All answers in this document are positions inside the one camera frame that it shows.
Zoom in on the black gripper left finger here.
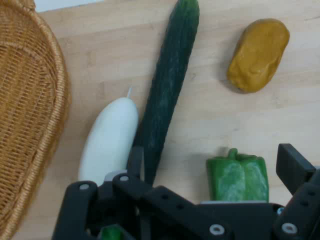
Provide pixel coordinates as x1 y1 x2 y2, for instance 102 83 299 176
51 146 161 240

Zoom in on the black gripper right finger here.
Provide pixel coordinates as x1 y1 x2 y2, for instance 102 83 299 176
273 143 320 240

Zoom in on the long dark green cucumber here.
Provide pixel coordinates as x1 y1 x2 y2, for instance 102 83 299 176
132 0 201 187

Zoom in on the green bell pepper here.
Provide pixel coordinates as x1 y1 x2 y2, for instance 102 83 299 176
206 147 270 203

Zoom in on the white radish with green leaves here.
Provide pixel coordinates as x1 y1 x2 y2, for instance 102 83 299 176
77 86 140 240

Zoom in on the woven wicker basket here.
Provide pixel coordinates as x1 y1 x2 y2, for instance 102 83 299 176
0 0 72 240

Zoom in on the wooden cutting board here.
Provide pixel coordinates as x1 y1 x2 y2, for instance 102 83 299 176
11 0 320 240

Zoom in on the brown potato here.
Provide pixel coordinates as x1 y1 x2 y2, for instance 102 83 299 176
226 18 291 94

